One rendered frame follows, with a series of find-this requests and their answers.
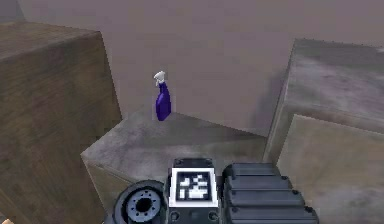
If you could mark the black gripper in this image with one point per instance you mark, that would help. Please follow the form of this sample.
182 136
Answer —
141 205

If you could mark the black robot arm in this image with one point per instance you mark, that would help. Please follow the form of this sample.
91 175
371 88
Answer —
253 196

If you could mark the purple spray bottle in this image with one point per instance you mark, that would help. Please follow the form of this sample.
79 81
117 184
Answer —
163 105

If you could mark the grey low cabinet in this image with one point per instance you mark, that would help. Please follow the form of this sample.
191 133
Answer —
150 146

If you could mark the brown wooden cabinet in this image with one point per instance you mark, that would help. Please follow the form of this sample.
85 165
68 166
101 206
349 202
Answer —
50 126

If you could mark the grey tall cabinet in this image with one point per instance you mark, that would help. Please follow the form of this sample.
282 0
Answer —
333 126

